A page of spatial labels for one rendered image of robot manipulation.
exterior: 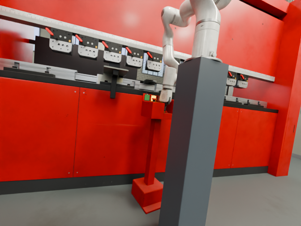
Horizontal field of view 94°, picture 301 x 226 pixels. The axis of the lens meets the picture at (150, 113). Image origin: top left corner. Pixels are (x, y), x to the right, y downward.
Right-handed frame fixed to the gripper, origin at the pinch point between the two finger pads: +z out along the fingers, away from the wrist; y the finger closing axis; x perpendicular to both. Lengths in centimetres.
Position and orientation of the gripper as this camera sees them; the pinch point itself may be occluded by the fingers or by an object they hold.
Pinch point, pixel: (164, 108)
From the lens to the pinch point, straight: 113.5
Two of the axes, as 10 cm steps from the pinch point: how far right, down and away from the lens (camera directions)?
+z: -1.6, 9.8, 1.4
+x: 8.4, 0.6, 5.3
